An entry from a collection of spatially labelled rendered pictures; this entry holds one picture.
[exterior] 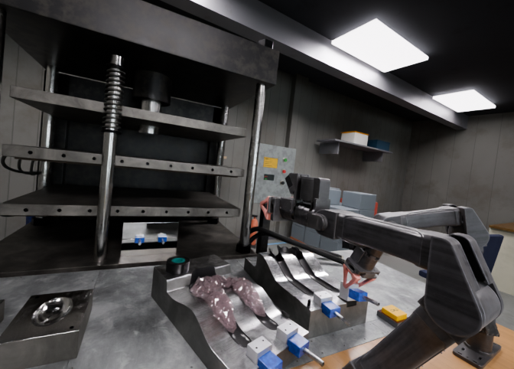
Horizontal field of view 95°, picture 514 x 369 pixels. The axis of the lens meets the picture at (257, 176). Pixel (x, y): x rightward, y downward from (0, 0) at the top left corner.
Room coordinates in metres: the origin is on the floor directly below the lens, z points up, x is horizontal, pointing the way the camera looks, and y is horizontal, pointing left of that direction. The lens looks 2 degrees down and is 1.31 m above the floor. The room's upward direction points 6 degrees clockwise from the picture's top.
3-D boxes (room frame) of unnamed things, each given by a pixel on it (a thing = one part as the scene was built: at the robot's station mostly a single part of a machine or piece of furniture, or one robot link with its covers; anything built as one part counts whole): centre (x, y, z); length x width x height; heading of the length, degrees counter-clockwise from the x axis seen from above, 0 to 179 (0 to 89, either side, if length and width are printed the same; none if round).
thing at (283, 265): (0.97, -0.21, 0.92); 0.35 x 0.16 x 0.09; 27
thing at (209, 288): (0.76, 0.06, 0.90); 0.26 x 0.18 x 0.08; 44
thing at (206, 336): (0.76, 0.07, 0.86); 0.50 x 0.26 x 0.11; 44
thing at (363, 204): (3.98, -1.30, 0.54); 1.10 x 0.73 x 1.09; 29
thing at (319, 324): (0.99, -0.21, 0.87); 0.50 x 0.26 x 0.14; 27
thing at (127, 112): (1.57, 0.74, 1.52); 1.10 x 0.70 x 0.05; 117
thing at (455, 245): (0.44, -0.25, 1.17); 0.30 x 0.09 x 0.12; 32
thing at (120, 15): (1.51, 0.71, 1.75); 1.30 x 0.84 x 0.61; 117
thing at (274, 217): (0.66, -0.11, 1.20); 0.10 x 0.07 x 0.07; 122
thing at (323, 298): (0.72, -0.28, 0.89); 0.13 x 0.05 x 0.05; 27
